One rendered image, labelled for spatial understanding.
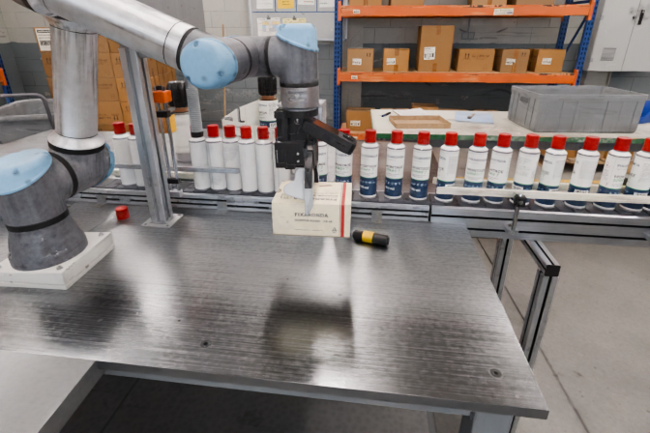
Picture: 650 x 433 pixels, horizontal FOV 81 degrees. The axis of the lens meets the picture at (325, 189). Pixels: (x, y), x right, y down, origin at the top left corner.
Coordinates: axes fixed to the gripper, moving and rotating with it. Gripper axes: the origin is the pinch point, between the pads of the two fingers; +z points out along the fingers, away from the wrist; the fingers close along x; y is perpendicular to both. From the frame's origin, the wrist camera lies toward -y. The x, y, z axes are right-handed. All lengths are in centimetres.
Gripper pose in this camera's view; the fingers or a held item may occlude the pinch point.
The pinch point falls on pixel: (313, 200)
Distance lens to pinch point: 83.4
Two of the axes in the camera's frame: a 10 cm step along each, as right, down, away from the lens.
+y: -10.0, -0.1, 0.8
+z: 0.2, 9.2, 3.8
